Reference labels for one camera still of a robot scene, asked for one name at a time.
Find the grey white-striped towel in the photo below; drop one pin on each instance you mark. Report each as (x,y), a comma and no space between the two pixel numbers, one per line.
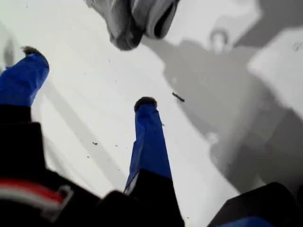
(123,28)

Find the small dark lint strand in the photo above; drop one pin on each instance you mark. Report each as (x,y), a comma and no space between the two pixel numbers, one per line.
(178,97)

